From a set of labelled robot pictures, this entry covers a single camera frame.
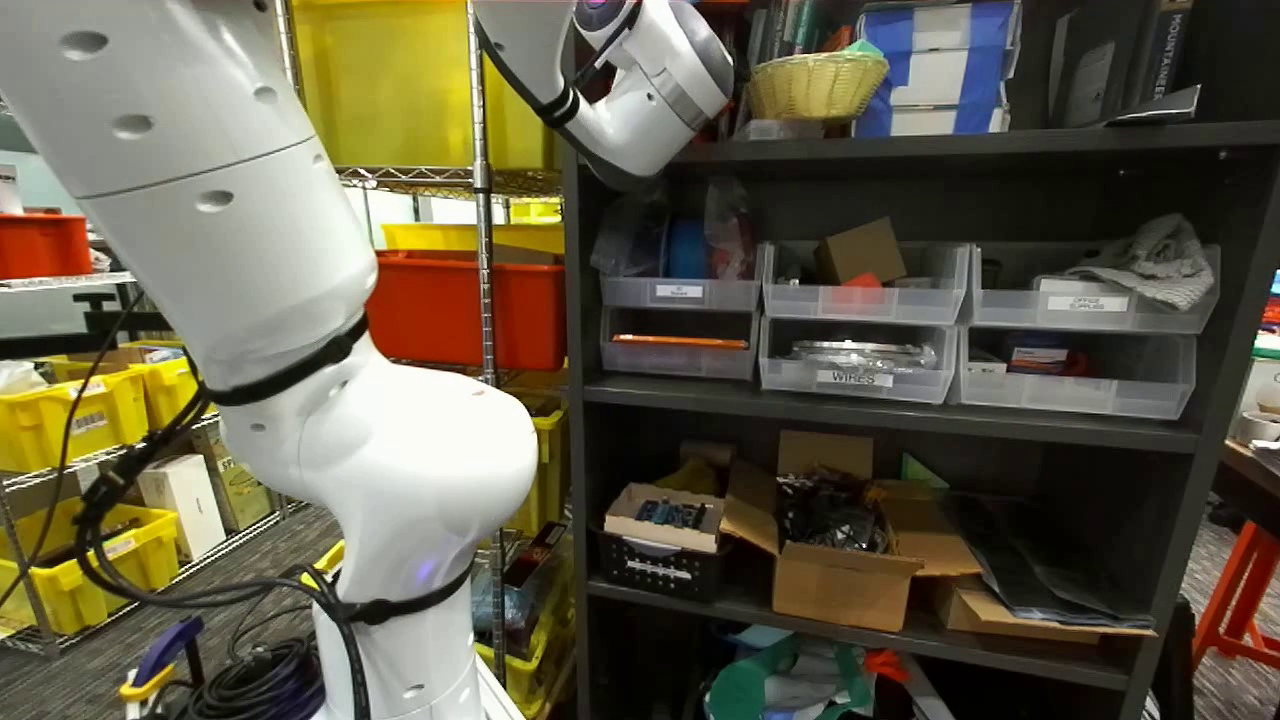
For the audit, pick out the crumpled clear plastic wrap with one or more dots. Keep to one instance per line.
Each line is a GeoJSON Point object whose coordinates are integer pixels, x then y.
{"type": "Point", "coordinates": [1152, 261]}

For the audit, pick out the red plastic bin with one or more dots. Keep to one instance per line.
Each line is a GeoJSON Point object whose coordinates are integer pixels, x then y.
{"type": "Point", "coordinates": [41, 246]}

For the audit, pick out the yellow wicker basket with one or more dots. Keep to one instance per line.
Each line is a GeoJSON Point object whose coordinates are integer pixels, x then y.
{"type": "Point", "coordinates": [819, 84]}

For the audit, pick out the dark parts in box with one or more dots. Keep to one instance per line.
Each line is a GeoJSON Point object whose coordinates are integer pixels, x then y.
{"type": "Point", "coordinates": [827, 512]}

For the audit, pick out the clear plastic bags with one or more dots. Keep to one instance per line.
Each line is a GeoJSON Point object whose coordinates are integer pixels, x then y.
{"type": "Point", "coordinates": [680, 234]}

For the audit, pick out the blue yellow clamp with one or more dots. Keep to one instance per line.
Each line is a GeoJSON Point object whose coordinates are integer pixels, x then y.
{"type": "Point", "coordinates": [156, 661]}

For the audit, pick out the teal round basket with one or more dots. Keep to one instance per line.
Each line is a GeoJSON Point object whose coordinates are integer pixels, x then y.
{"type": "Point", "coordinates": [736, 692]}

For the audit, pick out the white small box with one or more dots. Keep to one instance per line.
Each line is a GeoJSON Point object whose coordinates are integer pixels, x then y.
{"type": "Point", "coordinates": [186, 507]}

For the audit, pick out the orange metal stool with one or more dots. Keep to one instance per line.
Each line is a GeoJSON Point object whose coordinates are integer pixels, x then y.
{"type": "Point", "coordinates": [1233, 600]}

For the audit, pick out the green plastic item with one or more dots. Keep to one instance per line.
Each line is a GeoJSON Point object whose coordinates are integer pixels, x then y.
{"type": "Point", "coordinates": [827, 674]}

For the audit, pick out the blue white cardboard box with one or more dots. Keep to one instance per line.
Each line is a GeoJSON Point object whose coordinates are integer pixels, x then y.
{"type": "Point", "coordinates": [934, 123]}
{"type": "Point", "coordinates": [934, 26]}
{"type": "Point", "coordinates": [954, 78]}

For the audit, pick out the dark upright binders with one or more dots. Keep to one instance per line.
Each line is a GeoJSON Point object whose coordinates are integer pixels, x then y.
{"type": "Point", "coordinates": [1094, 54]}

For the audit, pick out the white flat packet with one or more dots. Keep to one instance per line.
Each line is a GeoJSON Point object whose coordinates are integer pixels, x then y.
{"type": "Point", "coordinates": [762, 128]}

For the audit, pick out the small red item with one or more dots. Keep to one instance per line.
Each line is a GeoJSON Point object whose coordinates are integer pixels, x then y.
{"type": "Point", "coordinates": [863, 281]}

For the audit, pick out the brown cardboard piece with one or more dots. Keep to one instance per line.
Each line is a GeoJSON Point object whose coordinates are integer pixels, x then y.
{"type": "Point", "coordinates": [865, 248]}

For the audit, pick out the large open cardboard box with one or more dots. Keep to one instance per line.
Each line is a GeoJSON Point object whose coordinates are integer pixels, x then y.
{"type": "Point", "coordinates": [843, 584]}

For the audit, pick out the wooden top work table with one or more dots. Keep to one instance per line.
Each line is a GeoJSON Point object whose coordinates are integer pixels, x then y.
{"type": "Point", "coordinates": [1255, 460]}

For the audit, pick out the large yellow plastic bin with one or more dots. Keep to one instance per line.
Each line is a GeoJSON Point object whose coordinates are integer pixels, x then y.
{"type": "Point", "coordinates": [386, 83]}

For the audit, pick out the yellow small parts bin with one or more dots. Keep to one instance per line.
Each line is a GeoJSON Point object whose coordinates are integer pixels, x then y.
{"type": "Point", "coordinates": [105, 572]}
{"type": "Point", "coordinates": [10, 606]}
{"type": "Point", "coordinates": [168, 393]}
{"type": "Point", "coordinates": [66, 425]}

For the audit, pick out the shiny metal parts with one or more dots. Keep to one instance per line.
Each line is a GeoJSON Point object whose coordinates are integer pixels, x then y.
{"type": "Point", "coordinates": [865, 355]}

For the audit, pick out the flat cardboard sheet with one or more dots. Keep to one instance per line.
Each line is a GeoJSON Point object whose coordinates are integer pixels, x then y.
{"type": "Point", "coordinates": [1026, 612]}

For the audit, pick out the small cardboard box black crate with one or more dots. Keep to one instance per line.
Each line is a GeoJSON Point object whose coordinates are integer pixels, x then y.
{"type": "Point", "coordinates": [660, 527]}

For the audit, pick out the orange plastic bin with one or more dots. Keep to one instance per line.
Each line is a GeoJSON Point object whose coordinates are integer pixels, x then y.
{"type": "Point", "coordinates": [464, 313]}

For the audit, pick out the orange flat strip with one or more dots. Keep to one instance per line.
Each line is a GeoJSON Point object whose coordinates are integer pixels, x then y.
{"type": "Point", "coordinates": [680, 341]}

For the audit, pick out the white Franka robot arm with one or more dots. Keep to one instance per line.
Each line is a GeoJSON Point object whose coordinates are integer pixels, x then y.
{"type": "Point", "coordinates": [201, 203]}

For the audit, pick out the dark shelf unit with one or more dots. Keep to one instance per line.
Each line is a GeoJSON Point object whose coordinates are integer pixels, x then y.
{"type": "Point", "coordinates": [1000, 137]}

